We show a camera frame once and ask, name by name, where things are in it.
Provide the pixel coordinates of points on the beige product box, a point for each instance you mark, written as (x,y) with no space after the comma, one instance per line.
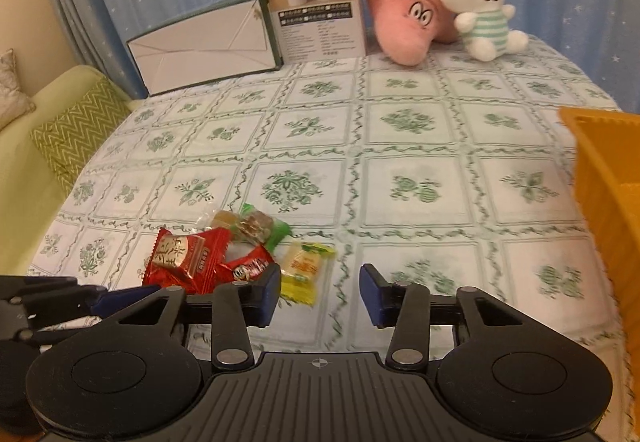
(315,22)

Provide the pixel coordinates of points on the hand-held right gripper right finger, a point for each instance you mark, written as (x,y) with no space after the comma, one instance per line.
(372,294)

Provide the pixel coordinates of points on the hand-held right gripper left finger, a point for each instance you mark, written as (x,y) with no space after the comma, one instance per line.
(270,294)

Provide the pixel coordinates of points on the red packet with dark label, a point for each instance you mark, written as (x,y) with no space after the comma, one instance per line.
(245,267)

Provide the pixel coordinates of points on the yellow snack packet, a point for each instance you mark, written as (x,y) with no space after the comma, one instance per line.
(305,272)

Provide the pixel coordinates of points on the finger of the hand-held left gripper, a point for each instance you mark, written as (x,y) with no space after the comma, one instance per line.
(125,299)
(55,332)

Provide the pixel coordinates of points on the green floral tablecloth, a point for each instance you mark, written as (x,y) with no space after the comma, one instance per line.
(400,132)

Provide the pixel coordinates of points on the orange plastic tray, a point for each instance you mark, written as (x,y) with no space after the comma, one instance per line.
(610,182)

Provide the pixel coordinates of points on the green candy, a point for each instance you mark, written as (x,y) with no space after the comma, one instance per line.
(260,224)

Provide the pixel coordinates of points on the pink plush toy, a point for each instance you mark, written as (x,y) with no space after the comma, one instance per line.
(400,7)

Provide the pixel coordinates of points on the pale green sofa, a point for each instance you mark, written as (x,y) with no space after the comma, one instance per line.
(20,172)

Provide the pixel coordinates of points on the clear orange candy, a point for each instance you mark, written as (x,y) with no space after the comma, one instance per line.
(226,220)

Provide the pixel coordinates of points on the large red gold snack packet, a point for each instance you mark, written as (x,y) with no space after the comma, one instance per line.
(185,262)

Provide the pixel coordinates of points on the beige patterned cushion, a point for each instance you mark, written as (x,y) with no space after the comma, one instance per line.
(12,92)

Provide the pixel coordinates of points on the white green cardboard box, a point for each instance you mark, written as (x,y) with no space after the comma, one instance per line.
(200,47)

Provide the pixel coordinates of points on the green zigzag pillow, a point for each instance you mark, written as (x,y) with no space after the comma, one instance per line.
(75,132)

